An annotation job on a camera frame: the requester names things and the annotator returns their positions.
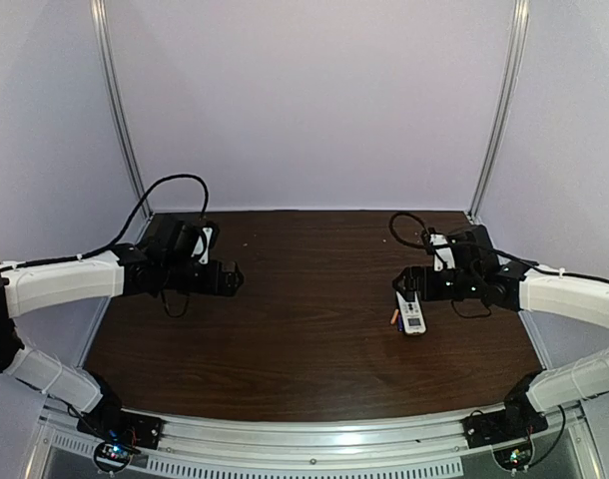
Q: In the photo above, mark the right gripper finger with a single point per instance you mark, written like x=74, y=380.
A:
x=404, y=292
x=404, y=279

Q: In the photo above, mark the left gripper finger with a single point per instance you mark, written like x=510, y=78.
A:
x=238, y=272
x=237, y=284

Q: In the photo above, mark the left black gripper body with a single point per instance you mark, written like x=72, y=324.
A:
x=224, y=275

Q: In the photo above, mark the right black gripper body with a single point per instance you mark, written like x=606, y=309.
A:
x=416, y=281

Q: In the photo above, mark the white remote control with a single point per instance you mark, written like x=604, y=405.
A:
x=412, y=316

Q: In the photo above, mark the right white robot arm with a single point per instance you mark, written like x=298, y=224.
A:
x=526, y=287

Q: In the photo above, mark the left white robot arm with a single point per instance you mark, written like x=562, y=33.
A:
x=123, y=270

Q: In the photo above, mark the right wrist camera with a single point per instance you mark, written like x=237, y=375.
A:
x=443, y=257

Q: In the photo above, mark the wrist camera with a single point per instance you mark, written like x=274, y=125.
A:
x=443, y=257
x=208, y=235

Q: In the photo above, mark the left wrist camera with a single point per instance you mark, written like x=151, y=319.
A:
x=208, y=235

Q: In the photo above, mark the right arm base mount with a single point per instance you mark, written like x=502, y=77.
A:
x=511, y=443

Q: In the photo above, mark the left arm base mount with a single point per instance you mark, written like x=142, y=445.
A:
x=133, y=435

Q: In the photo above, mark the right aluminium frame post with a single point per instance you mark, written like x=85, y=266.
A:
x=514, y=58

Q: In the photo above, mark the aluminium frame post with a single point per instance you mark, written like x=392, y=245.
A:
x=101, y=26
x=514, y=58

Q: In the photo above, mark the left aluminium frame post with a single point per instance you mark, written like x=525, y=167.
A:
x=101, y=26

